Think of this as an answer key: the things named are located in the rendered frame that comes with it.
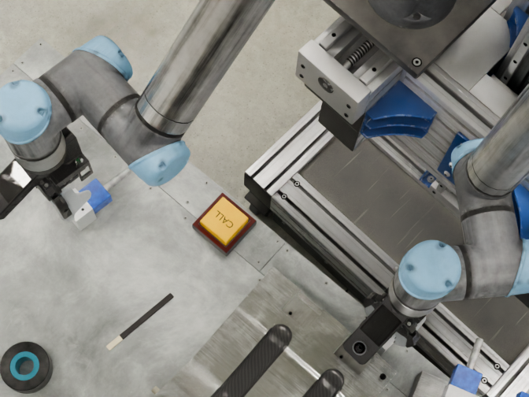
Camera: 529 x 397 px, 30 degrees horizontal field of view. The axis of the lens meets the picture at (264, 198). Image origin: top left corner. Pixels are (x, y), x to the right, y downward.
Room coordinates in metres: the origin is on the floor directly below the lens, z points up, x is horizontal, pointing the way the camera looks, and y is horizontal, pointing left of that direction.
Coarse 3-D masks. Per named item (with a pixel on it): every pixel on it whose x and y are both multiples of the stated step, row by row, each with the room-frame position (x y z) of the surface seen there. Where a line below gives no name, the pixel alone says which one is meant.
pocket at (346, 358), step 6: (348, 336) 0.33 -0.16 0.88; (342, 342) 0.32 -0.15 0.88; (342, 348) 0.31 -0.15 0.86; (336, 354) 0.30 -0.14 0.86; (342, 354) 0.30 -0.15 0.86; (348, 354) 0.30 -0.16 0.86; (342, 360) 0.29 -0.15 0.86; (348, 360) 0.29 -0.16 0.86; (354, 360) 0.30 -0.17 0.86; (354, 366) 0.29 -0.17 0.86; (360, 366) 0.29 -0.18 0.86; (360, 372) 0.28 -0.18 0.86
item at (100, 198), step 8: (120, 176) 0.58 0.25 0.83; (88, 184) 0.56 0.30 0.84; (96, 184) 0.56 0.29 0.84; (112, 184) 0.56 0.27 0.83; (96, 192) 0.54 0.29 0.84; (104, 192) 0.54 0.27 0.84; (88, 200) 0.53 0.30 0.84; (96, 200) 0.53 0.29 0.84; (104, 200) 0.53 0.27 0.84; (112, 200) 0.54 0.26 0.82; (80, 208) 0.51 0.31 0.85; (88, 208) 0.51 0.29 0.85; (96, 208) 0.52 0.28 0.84; (80, 216) 0.49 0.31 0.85; (88, 216) 0.50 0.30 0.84; (80, 224) 0.49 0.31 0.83; (88, 224) 0.50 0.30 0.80
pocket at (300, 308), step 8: (296, 296) 0.39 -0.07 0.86; (304, 296) 0.39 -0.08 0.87; (288, 304) 0.38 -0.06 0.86; (296, 304) 0.38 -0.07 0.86; (304, 304) 0.38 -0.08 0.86; (312, 304) 0.38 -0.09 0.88; (288, 312) 0.36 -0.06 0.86; (296, 312) 0.36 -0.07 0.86; (304, 312) 0.37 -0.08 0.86; (312, 312) 0.37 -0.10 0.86; (320, 312) 0.36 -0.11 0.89; (296, 320) 0.35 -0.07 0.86; (304, 320) 0.35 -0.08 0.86; (312, 320) 0.35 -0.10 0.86
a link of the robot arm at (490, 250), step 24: (480, 216) 0.45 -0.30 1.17; (504, 216) 0.45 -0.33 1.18; (480, 240) 0.42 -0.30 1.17; (504, 240) 0.42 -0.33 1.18; (528, 240) 0.43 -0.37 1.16; (480, 264) 0.38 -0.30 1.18; (504, 264) 0.39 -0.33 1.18; (528, 264) 0.39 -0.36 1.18; (480, 288) 0.35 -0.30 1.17; (504, 288) 0.36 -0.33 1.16; (528, 288) 0.36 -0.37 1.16
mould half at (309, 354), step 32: (256, 288) 0.39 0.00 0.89; (288, 288) 0.40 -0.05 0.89; (256, 320) 0.34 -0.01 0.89; (288, 320) 0.34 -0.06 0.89; (320, 320) 0.35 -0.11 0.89; (224, 352) 0.28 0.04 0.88; (288, 352) 0.29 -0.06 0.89; (320, 352) 0.30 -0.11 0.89; (192, 384) 0.23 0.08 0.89; (256, 384) 0.24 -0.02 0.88; (288, 384) 0.24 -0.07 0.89; (352, 384) 0.25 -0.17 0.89; (384, 384) 0.26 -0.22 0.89
